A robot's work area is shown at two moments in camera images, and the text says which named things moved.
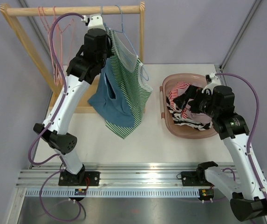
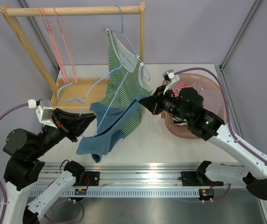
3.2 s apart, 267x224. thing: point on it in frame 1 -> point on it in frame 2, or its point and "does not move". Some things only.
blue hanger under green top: [121, 31] does not move
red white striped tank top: [173, 94] does not move
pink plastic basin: [180, 130] does not move
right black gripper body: [203, 104] -> [165, 101]
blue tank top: [108, 99] -> [111, 122]
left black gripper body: [107, 52] -> [61, 122]
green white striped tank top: [136, 87] does not move
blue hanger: [104, 24] -> [85, 95]
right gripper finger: [182, 101] -> [150, 102]
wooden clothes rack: [83, 104] does not move
